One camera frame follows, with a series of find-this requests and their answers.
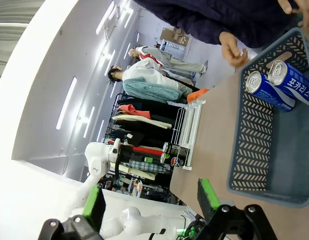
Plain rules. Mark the blue-grey plastic basket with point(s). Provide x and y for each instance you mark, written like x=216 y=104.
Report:
x=292 y=155

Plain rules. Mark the clothing rack with garments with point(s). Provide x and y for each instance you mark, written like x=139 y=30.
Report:
x=157 y=135

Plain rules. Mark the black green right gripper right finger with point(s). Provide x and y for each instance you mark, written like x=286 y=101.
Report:
x=207 y=200

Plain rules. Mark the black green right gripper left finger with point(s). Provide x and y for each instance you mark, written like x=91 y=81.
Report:
x=94 y=207

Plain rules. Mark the plaid garment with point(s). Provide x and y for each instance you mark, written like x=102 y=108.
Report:
x=147 y=166

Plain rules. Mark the cardboard boxes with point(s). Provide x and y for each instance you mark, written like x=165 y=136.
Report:
x=175 y=35

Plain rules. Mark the person in white shirt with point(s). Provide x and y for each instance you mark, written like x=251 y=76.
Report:
x=149 y=80

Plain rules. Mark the cream garment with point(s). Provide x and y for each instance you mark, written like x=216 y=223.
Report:
x=142 y=120

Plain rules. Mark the person in navy jacket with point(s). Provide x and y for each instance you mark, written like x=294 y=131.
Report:
x=219 y=17

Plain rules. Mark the Pepsi drink can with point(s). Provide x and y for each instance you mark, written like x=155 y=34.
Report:
x=173 y=160

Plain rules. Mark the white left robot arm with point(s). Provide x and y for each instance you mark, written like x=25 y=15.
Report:
x=97 y=160

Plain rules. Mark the blue Pocari Sweat can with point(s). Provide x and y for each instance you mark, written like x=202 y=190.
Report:
x=267 y=93
x=294 y=82

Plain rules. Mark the black drink can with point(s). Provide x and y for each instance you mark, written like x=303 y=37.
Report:
x=174 y=149

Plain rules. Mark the person's left hand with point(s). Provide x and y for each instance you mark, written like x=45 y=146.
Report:
x=308 y=12

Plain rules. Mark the long ceiling light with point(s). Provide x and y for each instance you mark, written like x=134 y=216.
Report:
x=105 y=17
x=89 y=122
x=66 y=103
x=100 y=131
x=109 y=63

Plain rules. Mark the orange-red garment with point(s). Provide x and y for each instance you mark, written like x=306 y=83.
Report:
x=134 y=111

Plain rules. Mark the orange cloth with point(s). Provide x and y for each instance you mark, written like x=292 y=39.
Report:
x=197 y=94

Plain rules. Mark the white storage shelf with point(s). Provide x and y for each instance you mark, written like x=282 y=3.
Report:
x=173 y=48

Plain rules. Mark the person's right hand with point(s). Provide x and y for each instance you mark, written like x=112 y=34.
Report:
x=230 y=50

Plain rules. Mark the mannequin with grey red clothes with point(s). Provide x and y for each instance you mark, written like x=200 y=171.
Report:
x=164 y=58

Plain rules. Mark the black clothes rack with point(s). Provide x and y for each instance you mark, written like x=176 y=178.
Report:
x=112 y=120

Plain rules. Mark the small green box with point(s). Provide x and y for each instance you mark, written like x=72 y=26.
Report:
x=149 y=160

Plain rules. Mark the red garment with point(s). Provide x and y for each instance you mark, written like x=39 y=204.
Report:
x=147 y=150

